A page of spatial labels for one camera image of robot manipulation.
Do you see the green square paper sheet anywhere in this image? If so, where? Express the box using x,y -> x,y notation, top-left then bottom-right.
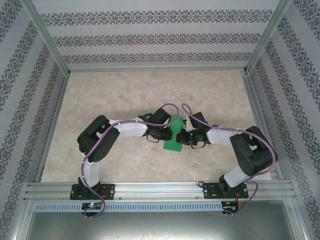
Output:
162,113 -> 185,153

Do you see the grey sheet metal panel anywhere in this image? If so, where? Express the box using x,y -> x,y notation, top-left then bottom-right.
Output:
9,199 -> 311,240

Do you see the circuit board with green light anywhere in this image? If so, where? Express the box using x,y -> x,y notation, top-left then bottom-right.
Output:
81,202 -> 102,210

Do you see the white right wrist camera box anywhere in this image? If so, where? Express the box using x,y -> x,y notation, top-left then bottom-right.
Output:
183,117 -> 195,132

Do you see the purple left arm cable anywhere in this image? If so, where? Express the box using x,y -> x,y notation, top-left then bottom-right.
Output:
80,103 -> 180,220

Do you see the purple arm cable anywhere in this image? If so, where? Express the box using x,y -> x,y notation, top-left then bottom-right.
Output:
181,103 -> 278,217
80,103 -> 180,220

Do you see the aluminium back rail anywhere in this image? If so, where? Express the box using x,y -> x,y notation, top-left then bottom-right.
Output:
67,67 -> 247,74

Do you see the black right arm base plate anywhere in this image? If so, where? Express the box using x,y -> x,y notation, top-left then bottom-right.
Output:
202,181 -> 250,200

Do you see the aluminium side rail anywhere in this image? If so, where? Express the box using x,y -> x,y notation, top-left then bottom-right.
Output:
241,73 -> 285,181
33,74 -> 70,183

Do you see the aluminium mounting rail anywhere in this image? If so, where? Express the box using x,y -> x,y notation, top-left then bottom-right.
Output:
23,181 -> 297,201

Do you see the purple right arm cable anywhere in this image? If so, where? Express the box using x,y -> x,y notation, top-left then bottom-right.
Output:
181,103 -> 278,217

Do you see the slotted grey cable duct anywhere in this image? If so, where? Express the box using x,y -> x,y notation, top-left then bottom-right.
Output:
33,201 -> 224,213

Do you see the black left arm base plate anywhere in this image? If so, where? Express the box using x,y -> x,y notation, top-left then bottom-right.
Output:
69,183 -> 116,201

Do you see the aluminium corner post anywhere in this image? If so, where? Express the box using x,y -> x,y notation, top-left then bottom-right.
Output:
243,0 -> 293,75
21,0 -> 71,76

